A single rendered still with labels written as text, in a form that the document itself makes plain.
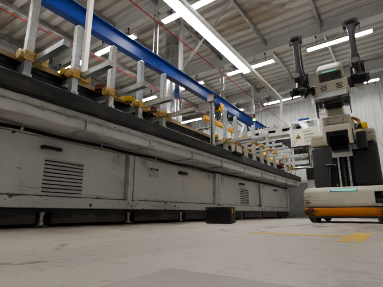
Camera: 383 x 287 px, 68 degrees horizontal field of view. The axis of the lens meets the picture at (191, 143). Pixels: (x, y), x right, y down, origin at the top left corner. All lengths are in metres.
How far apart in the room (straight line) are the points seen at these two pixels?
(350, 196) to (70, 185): 2.02
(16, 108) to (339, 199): 2.26
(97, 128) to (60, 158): 0.29
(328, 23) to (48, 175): 8.00
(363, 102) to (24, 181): 11.63
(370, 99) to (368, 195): 9.92
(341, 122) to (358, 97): 9.72
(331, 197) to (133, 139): 1.61
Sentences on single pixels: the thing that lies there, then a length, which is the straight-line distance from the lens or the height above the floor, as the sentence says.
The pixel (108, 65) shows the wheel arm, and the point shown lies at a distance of 1.57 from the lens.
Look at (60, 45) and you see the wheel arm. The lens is 1.45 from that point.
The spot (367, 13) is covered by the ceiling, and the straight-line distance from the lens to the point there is 8.73.
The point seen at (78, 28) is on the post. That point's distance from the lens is 1.87.
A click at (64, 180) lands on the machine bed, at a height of 0.26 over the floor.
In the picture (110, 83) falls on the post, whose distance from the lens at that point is 1.88.
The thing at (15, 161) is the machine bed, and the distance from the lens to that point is 1.76.
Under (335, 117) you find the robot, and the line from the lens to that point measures 2.74.
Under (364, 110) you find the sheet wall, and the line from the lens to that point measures 12.23.
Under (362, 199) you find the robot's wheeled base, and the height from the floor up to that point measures 0.18.
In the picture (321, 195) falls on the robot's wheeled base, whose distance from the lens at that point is 2.58.
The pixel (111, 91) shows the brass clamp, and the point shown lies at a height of 0.80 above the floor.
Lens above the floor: 0.08
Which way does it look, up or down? 14 degrees up
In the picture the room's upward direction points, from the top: straight up
